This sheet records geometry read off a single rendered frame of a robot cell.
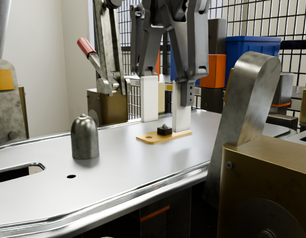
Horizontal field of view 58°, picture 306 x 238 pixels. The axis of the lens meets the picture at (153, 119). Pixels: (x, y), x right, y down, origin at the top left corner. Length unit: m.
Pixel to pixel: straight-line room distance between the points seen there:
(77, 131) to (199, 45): 0.17
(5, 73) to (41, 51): 3.53
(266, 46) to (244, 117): 0.57
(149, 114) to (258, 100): 0.23
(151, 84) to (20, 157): 0.21
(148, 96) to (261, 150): 0.23
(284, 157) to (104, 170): 0.17
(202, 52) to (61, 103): 3.88
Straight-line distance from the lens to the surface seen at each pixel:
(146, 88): 0.41
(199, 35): 0.34
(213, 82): 0.70
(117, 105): 0.50
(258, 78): 0.22
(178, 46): 0.36
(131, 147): 0.36
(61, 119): 4.21
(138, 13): 0.43
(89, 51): 0.57
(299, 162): 0.22
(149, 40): 0.40
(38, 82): 3.95
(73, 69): 4.05
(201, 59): 0.34
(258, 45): 0.76
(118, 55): 0.51
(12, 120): 0.45
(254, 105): 0.23
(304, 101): 0.54
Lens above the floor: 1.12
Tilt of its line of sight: 13 degrees down
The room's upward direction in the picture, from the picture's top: straight up
